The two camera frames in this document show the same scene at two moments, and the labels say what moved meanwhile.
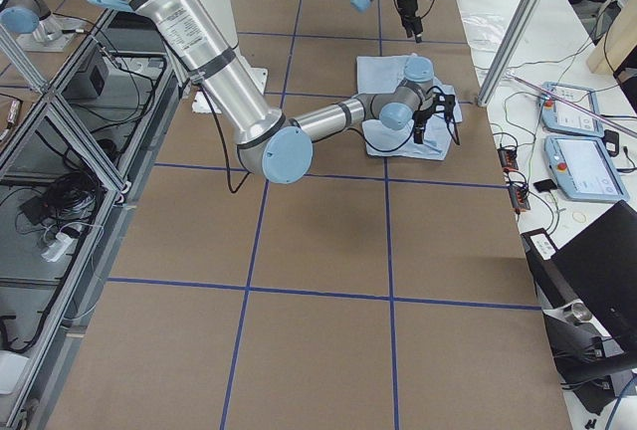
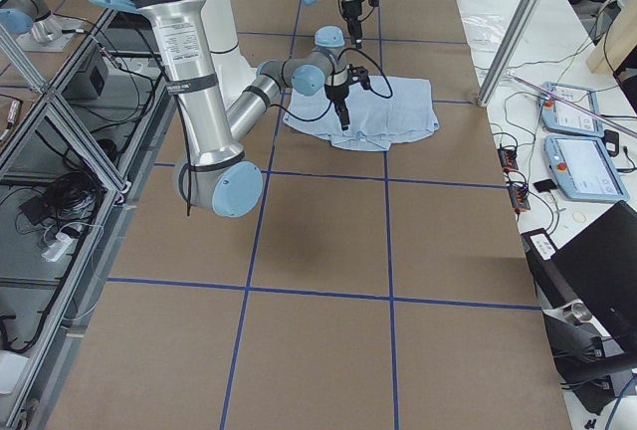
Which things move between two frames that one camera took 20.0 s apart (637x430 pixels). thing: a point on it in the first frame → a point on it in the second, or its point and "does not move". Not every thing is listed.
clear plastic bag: x=484 y=30 does not move
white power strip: x=57 y=249 does not move
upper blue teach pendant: x=560 y=116 does not move
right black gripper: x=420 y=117 → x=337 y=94
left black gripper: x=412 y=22 → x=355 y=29
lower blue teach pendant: x=583 y=168 does not move
